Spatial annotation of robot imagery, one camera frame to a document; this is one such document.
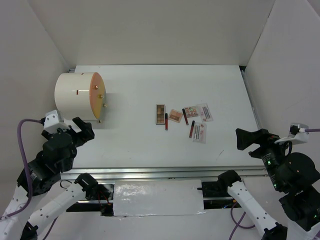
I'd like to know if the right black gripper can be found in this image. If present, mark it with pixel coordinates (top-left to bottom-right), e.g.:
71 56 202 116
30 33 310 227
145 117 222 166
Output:
234 125 295 188

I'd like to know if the red lipstick tube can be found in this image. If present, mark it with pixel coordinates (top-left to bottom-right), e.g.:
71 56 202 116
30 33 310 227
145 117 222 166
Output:
188 120 195 138

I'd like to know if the dark red lip gloss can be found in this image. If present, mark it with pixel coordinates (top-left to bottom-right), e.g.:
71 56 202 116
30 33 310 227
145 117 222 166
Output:
182 108 189 126

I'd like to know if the red lip gloss tube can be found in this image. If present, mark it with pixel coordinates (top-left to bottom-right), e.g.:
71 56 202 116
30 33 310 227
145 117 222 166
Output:
164 113 168 131

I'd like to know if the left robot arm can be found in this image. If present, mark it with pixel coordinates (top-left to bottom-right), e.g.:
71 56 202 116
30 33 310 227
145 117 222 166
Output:
0 117 99 240

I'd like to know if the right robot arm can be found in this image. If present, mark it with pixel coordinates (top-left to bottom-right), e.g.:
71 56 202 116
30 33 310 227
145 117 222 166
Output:
217 124 320 240

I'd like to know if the white cylindrical drawer cabinet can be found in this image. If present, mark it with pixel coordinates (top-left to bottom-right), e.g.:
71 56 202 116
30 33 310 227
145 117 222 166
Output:
54 72 101 122

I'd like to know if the colourful small eyeshadow palette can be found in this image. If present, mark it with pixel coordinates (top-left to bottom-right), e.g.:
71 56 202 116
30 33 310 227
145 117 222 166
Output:
184 106 199 118

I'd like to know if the square pink blush palette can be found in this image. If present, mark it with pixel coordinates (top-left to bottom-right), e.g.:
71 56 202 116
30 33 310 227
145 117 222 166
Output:
168 109 183 123

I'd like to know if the white cover plate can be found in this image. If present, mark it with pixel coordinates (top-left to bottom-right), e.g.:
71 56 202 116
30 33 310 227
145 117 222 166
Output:
113 179 205 217

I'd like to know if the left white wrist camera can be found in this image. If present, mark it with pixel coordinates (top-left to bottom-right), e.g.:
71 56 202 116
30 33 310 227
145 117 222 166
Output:
43 110 70 134

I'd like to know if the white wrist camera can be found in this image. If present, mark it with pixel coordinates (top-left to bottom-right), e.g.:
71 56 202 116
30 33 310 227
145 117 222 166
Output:
43 110 70 134
275 123 309 145

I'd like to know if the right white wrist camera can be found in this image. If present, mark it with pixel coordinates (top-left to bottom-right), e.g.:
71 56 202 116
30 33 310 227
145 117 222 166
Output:
275 123 309 145

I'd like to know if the aluminium rail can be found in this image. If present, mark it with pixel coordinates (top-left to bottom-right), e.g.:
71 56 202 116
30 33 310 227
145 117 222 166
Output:
61 166 267 181

